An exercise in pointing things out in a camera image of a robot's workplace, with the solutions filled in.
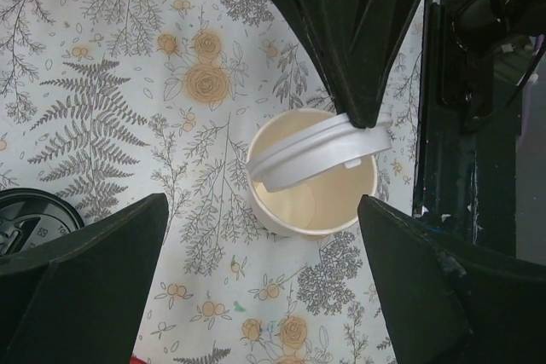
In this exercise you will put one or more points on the red straw holder cup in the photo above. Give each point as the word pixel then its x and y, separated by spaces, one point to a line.
pixel 136 360

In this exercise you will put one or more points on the white paper coffee cup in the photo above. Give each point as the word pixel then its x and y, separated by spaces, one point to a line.
pixel 321 206

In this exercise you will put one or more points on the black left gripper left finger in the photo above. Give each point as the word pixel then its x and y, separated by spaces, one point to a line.
pixel 80 298

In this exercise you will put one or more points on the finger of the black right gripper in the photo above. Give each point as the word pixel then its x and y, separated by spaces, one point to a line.
pixel 318 26
pixel 358 41

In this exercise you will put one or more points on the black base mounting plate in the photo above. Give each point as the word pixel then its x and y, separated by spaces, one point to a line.
pixel 471 117

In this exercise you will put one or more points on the black coffee cup lid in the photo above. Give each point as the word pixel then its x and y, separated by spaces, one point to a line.
pixel 31 217

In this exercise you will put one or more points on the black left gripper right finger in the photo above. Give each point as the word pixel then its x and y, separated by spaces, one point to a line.
pixel 445 300

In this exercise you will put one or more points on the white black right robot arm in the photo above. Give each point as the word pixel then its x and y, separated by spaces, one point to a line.
pixel 478 26

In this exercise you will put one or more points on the white plastic cup lid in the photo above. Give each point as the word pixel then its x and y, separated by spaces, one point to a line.
pixel 301 144

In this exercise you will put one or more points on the floral patterned table mat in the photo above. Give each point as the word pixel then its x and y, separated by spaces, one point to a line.
pixel 104 102

